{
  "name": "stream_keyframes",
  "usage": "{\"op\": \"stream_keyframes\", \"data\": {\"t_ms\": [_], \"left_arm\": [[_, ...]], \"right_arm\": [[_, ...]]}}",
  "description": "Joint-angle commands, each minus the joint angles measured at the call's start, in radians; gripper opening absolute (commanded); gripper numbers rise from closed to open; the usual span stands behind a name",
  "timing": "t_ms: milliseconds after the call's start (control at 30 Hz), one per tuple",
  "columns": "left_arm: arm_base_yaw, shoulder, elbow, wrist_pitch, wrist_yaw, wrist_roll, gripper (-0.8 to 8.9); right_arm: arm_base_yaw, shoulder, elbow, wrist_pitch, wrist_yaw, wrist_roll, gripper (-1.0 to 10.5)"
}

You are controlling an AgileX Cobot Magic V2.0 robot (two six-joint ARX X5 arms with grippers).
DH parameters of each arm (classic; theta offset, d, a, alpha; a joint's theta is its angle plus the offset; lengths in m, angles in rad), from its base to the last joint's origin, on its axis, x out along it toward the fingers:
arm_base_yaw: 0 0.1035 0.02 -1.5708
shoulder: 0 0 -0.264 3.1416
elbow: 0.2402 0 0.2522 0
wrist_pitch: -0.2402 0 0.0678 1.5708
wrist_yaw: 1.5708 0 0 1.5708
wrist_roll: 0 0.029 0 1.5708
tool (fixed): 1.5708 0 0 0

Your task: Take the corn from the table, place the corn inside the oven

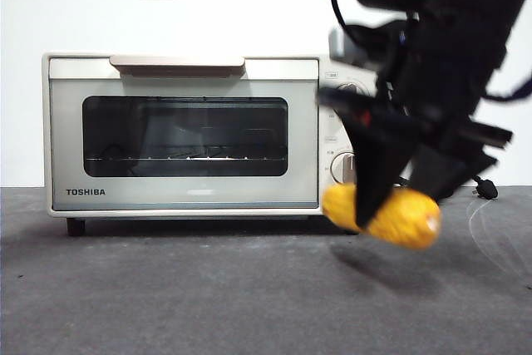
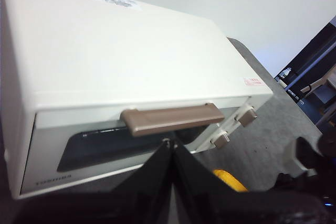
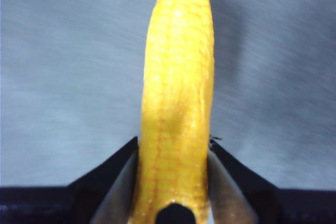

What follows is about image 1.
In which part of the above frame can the yellow corn cob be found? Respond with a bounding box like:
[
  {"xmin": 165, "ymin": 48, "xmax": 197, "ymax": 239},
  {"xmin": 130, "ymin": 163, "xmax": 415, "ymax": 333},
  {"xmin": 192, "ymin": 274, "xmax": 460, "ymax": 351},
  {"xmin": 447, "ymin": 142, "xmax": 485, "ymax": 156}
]
[{"xmin": 323, "ymin": 183, "xmax": 442, "ymax": 251}]

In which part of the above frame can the glass oven door with handle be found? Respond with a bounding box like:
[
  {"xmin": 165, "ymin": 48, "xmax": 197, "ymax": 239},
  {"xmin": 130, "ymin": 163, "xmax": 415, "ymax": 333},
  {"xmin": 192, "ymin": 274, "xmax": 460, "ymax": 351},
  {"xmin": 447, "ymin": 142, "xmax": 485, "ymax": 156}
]
[{"xmin": 48, "ymin": 55, "xmax": 320, "ymax": 210}]

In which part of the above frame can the cream Toshiba toaster oven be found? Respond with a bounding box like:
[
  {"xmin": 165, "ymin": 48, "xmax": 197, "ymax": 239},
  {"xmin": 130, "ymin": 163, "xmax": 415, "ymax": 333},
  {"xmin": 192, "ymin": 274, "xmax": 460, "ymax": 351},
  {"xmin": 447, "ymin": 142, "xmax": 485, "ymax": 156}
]
[{"xmin": 41, "ymin": 52, "xmax": 378, "ymax": 236}]

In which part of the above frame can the cream timer knob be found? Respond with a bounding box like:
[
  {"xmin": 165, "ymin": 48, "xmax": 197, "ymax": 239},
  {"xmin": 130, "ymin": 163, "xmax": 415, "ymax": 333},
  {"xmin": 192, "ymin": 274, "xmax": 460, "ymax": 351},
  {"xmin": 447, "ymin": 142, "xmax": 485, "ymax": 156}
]
[{"xmin": 330, "ymin": 151, "xmax": 357, "ymax": 186}]

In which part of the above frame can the cream temperature knob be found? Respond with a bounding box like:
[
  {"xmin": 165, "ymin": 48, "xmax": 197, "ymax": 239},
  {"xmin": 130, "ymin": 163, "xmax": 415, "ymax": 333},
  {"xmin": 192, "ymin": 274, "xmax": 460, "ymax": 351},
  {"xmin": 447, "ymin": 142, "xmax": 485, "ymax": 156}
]
[{"xmin": 334, "ymin": 79, "xmax": 373, "ymax": 98}]

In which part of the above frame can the black power cable with plug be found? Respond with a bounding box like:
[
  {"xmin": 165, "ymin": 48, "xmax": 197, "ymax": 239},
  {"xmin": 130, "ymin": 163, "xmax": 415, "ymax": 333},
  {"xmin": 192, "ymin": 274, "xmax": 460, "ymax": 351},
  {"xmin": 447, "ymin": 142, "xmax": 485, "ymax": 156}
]
[{"xmin": 392, "ymin": 175, "xmax": 499, "ymax": 200}]

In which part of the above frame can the black looped cable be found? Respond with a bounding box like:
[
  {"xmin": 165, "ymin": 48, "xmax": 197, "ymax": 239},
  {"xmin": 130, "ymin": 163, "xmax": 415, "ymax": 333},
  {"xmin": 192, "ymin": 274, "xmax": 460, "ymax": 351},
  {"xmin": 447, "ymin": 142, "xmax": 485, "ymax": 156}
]
[{"xmin": 484, "ymin": 77, "xmax": 532, "ymax": 103}]

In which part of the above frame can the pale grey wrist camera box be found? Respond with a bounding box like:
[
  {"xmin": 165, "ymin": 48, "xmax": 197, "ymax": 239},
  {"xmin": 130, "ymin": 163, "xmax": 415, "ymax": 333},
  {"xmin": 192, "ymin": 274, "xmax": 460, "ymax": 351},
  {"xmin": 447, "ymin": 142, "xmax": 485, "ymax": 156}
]
[{"xmin": 329, "ymin": 27, "xmax": 365, "ymax": 63}]

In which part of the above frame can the metal wire oven rack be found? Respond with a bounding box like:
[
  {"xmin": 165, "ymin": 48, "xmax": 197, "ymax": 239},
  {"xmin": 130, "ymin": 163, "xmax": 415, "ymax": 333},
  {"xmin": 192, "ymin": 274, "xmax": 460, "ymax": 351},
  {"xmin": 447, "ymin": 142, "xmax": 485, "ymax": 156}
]
[{"xmin": 85, "ymin": 155, "xmax": 288, "ymax": 163}]

